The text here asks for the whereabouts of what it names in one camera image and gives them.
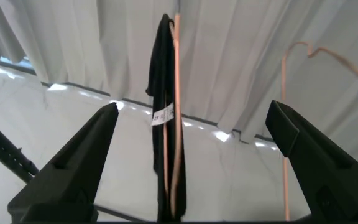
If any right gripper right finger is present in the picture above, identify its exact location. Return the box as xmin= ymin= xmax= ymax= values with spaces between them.
xmin=265 ymin=99 xmax=358 ymax=222

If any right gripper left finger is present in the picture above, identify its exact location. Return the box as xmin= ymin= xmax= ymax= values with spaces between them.
xmin=7 ymin=101 xmax=119 ymax=223

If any black t-shirt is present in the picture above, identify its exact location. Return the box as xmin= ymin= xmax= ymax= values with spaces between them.
xmin=145 ymin=13 xmax=188 ymax=222

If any pink clothes hanger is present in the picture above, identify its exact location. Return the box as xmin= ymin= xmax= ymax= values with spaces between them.
xmin=280 ymin=40 xmax=358 ymax=222
xmin=162 ymin=12 xmax=183 ymax=218

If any black clothes rack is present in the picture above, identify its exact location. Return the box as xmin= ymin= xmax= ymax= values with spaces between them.
xmin=0 ymin=111 xmax=150 ymax=223

